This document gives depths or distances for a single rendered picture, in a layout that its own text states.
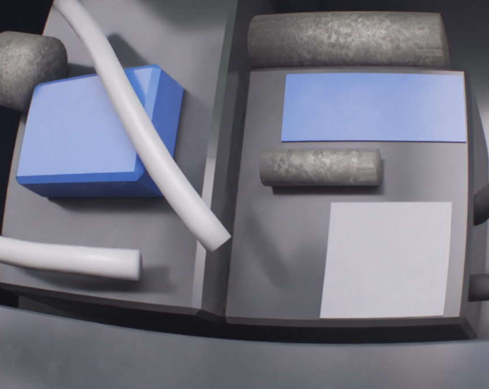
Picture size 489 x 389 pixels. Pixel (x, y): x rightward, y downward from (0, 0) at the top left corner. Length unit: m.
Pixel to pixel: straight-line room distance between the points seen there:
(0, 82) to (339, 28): 0.24
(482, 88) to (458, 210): 0.21
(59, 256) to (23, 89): 0.13
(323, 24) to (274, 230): 0.14
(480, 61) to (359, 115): 0.21
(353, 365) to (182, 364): 0.08
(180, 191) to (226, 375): 0.11
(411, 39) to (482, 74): 0.17
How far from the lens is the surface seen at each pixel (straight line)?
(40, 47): 0.52
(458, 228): 0.45
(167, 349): 0.38
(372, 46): 0.50
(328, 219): 0.47
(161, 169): 0.43
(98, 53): 0.47
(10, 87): 0.52
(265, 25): 0.53
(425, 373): 0.34
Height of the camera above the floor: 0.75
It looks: 14 degrees up
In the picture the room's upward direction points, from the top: 8 degrees clockwise
